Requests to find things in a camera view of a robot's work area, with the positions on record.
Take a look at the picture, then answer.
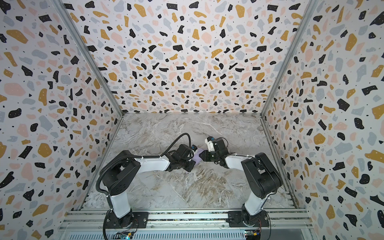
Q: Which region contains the lilac square paper sheet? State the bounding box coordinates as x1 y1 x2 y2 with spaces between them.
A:
192 148 203 165

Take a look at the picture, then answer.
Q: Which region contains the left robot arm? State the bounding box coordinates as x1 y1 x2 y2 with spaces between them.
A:
95 144 197 220

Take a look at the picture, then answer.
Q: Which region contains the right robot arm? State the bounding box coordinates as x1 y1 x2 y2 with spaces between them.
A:
193 137 282 216

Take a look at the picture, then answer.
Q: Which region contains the right circuit board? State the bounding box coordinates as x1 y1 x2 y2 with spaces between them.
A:
245 230 261 240

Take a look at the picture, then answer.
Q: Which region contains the circuit board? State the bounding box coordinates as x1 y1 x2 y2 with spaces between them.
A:
113 231 135 240
245 230 261 240

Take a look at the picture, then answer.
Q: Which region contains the left circuit board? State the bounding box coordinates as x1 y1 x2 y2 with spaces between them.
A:
113 231 135 240

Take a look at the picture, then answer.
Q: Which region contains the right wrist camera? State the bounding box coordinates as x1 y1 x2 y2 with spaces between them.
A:
205 136 216 152

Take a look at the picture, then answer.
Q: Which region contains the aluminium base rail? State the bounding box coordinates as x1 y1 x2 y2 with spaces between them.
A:
57 209 317 240

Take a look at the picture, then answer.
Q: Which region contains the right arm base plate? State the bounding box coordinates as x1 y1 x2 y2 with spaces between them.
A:
226 210 270 228

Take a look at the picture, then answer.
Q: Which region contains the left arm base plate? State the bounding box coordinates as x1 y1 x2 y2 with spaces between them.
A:
103 211 149 229

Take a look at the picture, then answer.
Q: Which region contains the left black corrugated cable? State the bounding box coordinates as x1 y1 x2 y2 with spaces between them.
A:
95 132 193 194

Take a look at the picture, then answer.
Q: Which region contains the right aluminium corner post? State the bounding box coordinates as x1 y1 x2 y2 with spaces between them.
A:
259 0 319 118

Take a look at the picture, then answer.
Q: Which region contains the aluminium corner post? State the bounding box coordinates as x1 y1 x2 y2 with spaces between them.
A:
50 0 124 118
259 0 319 118

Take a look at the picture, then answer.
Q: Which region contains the left aluminium corner post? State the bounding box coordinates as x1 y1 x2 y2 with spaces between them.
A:
50 0 124 118

